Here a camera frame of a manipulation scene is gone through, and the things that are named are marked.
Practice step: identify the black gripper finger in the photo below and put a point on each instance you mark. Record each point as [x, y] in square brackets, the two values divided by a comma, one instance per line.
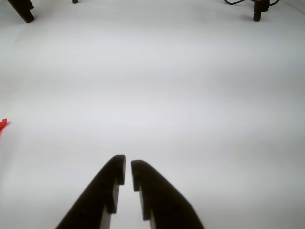
[95, 202]
[166, 210]

